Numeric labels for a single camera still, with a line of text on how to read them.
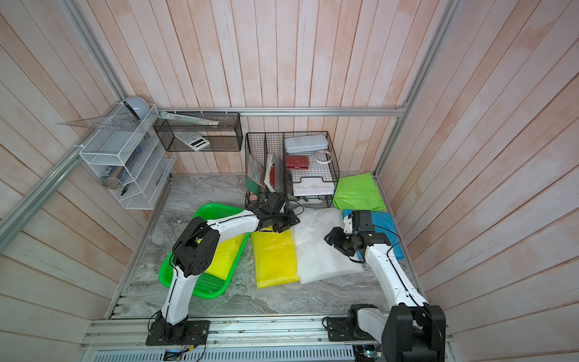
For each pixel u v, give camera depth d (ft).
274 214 2.58
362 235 1.95
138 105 2.73
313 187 2.97
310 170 3.12
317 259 2.87
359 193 3.60
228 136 3.51
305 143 3.33
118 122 2.88
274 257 2.96
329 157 3.25
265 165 3.51
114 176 2.49
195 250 1.81
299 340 2.40
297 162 3.09
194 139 3.21
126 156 2.37
